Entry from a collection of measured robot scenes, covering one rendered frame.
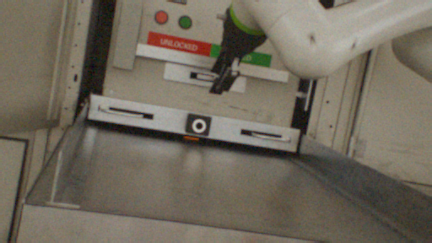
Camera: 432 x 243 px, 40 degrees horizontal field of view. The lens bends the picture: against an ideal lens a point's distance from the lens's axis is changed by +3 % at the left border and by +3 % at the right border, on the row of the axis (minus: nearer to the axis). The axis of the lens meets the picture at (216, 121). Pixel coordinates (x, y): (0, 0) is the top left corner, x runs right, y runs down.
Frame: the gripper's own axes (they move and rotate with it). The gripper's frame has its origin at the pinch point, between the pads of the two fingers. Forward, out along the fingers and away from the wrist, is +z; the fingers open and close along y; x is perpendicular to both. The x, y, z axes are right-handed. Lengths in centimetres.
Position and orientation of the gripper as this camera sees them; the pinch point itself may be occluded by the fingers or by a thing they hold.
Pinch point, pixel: (218, 76)
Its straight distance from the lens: 131.0
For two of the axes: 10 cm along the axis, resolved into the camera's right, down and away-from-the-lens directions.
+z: -2.4, 3.7, 9.0
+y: -0.7, 9.1, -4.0
